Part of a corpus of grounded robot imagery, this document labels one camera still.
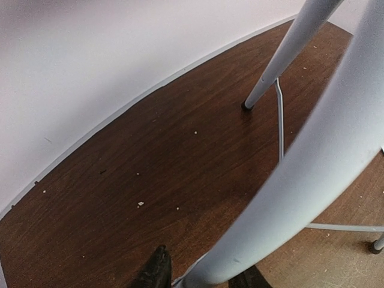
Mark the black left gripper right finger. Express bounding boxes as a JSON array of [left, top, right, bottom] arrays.
[[228, 266, 272, 288]]

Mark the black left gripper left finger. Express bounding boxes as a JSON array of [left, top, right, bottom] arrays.
[[134, 245, 172, 288]]

